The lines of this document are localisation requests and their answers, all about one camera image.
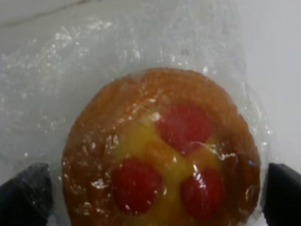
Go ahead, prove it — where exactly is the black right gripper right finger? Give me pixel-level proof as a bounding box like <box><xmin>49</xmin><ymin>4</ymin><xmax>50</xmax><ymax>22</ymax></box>
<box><xmin>263</xmin><ymin>163</ymin><xmax>301</xmax><ymax>226</ymax></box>

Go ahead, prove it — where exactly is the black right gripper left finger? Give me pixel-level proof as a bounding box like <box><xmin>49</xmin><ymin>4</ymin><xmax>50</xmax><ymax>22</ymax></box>
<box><xmin>0</xmin><ymin>163</ymin><xmax>53</xmax><ymax>226</ymax></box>

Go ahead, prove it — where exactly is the toy tart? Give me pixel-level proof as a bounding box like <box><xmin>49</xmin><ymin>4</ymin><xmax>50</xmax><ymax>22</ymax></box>
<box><xmin>0</xmin><ymin>0</ymin><xmax>269</xmax><ymax>226</ymax></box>

